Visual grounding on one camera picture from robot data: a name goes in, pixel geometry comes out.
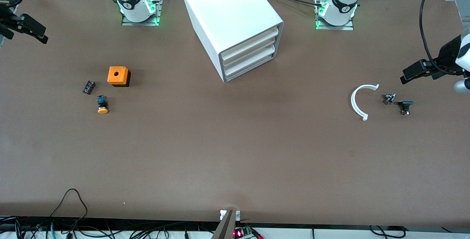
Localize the orange mushroom push button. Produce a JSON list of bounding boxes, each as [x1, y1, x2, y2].
[[97, 95, 109, 115]]

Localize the white curved plastic arc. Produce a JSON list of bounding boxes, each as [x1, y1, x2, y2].
[[351, 84, 380, 121]]

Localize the small black printed component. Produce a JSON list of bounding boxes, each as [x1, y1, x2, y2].
[[82, 80, 97, 95]]

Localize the orange box with hole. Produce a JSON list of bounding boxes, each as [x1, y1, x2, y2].
[[107, 66, 131, 87]]

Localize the circuit board with red light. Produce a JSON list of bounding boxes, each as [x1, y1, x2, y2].
[[233, 226, 254, 239]]

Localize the aluminium profile bar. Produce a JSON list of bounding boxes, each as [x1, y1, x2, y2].
[[211, 210, 238, 239]]

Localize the black switch contact block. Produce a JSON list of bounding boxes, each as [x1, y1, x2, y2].
[[398, 100, 414, 116]]

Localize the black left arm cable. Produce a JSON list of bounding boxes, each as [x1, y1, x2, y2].
[[419, 0, 462, 75]]

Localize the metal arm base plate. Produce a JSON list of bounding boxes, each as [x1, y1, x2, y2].
[[315, 0, 355, 31], [121, 0, 163, 26]]

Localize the black coiled cable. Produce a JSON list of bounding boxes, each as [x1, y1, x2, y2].
[[369, 225, 406, 239]]

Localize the black looped cable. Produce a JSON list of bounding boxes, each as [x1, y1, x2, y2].
[[49, 188, 89, 220]]

